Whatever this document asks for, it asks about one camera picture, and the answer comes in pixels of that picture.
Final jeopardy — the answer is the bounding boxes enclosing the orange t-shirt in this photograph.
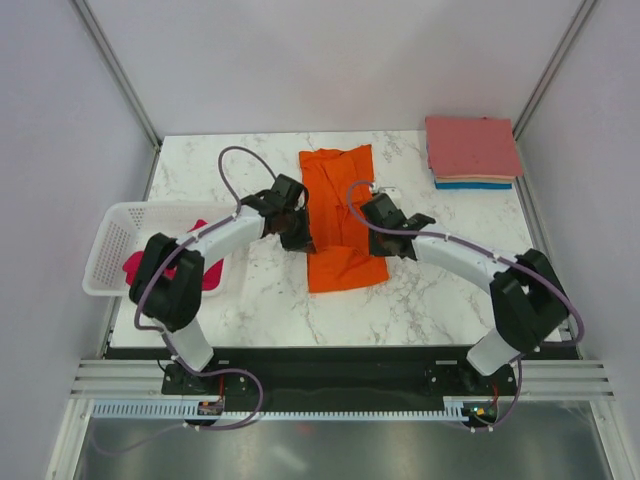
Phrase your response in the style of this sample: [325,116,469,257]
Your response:
[299,145,390,294]

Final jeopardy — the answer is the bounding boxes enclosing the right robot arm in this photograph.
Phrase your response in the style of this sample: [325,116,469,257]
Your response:
[360,193,571,394]

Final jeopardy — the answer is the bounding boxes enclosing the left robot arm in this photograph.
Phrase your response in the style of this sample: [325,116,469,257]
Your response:
[129,174,315,393]

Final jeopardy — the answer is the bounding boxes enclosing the magenta t-shirt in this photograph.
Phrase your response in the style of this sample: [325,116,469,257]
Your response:
[122,219,224,293]

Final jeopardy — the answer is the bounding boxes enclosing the folded peach t-shirt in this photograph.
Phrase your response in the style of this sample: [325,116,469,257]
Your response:
[434,175,515,184]

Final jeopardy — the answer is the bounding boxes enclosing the folded pink t-shirt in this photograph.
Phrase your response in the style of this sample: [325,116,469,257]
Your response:
[425,116,523,179]

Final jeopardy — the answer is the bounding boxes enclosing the white plastic basket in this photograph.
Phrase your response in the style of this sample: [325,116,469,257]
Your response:
[82,201,233,297]

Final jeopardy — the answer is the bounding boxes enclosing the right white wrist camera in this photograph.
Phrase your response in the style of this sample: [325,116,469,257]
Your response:
[371,186,402,208]

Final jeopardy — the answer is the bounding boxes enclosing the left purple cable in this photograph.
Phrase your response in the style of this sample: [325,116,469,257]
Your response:
[133,145,279,431]

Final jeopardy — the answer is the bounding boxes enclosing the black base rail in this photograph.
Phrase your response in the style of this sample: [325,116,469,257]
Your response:
[161,346,516,411]

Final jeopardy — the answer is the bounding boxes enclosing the white slotted cable duct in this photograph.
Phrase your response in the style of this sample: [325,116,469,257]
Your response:
[91,398,497,422]

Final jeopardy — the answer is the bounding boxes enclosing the left aluminium frame post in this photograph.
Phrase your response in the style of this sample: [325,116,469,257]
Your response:
[69,0,162,151]

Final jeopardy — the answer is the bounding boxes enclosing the aluminium frame post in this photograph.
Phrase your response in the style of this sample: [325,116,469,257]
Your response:
[512,0,600,141]
[69,0,162,151]

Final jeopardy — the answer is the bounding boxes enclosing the right aluminium frame post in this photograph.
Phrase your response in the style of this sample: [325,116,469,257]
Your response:
[512,0,600,141]

